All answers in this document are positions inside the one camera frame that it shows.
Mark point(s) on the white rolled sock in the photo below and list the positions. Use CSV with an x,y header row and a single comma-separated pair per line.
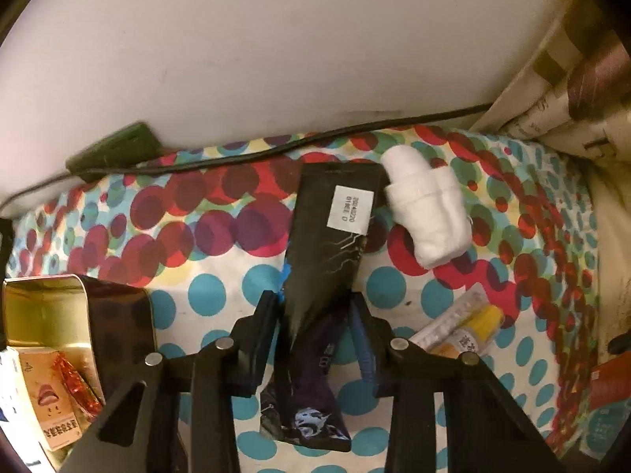
x,y
429,207

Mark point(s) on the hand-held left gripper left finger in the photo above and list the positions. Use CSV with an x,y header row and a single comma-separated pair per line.
x,y
256,350

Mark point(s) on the beige printed curtain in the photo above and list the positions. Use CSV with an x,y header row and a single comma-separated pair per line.
x,y
581,83

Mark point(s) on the red and white box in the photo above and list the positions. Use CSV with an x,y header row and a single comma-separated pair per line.
x,y
609,404

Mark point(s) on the small clear yellow bottle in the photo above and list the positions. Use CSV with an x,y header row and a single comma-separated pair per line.
x,y
468,327

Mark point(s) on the white and blue packet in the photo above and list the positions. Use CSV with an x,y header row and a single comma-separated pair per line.
x,y
10,384

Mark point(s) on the polka dot tablecloth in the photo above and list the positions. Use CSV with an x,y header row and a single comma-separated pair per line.
x,y
222,236

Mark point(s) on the gold metal tin box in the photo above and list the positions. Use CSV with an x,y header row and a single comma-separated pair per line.
x,y
108,325

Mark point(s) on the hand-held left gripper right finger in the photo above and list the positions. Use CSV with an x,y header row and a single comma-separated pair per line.
x,y
364,352

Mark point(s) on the red foil candy wrapper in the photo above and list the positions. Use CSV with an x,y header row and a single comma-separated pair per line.
x,y
79,387

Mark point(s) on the black snack packet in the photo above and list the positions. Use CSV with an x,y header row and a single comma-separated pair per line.
x,y
320,266

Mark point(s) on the black power adapter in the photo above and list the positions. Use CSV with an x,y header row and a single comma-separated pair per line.
x,y
118,148

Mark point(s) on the yellow cardboard box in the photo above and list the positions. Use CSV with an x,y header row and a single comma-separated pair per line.
x,y
49,404

